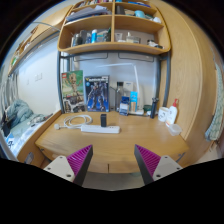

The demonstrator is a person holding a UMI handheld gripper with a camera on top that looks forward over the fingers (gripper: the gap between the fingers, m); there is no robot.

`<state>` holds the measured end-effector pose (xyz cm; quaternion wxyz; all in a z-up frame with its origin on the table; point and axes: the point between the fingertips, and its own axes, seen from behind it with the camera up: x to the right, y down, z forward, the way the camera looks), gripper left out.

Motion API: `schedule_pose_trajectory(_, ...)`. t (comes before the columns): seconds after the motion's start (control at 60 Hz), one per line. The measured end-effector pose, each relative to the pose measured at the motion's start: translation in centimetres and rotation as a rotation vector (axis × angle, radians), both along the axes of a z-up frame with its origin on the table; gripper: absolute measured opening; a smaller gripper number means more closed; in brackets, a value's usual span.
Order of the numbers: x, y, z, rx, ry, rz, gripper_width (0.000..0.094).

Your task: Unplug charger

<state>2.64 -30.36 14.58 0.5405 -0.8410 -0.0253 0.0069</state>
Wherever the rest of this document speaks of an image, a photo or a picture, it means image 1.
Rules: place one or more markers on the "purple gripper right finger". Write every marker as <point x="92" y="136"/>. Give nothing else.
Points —
<point x="152" y="166"/>

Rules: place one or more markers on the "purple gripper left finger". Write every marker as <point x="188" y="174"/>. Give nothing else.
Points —
<point x="73" y="167"/>

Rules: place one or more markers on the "wooden desk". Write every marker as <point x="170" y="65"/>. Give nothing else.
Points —
<point x="113" y="153"/>

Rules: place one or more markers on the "clear plastic container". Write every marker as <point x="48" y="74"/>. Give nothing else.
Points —
<point x="174" y="129"/>

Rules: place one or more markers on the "white power strip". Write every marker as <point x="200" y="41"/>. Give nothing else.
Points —
<point x="99" y="129"/>

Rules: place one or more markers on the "white desk lamp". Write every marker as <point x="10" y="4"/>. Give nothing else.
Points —
<point x="129" y="86"/>

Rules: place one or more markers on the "white lotion pump bottle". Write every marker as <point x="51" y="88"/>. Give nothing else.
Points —
<point x="172" y="113"/>

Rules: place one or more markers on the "black electric shaver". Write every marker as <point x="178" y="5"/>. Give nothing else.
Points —
<point x="154" y="106"/>

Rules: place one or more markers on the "bed with green bedding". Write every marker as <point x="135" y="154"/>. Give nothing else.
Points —
<point x="18" y="123"/>

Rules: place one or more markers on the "small blue box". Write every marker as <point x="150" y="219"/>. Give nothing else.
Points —
<point x="124" y="106"/>

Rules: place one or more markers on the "green hanging towel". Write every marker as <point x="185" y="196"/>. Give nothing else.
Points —
<point x="213" y="132"/>

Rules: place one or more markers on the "blue robot model box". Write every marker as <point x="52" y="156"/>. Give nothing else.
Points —
<point x="97" y="93"/>

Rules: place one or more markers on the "green Groot toy box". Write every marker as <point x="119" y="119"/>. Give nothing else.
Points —
<point x="73" y="92"/>

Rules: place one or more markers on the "wooden wardrobe side panel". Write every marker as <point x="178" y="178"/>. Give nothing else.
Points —
<point x="194" y="60"/>

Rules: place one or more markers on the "wooden wall shelf unit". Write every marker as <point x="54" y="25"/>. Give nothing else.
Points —
<point x="110" y="25"/>

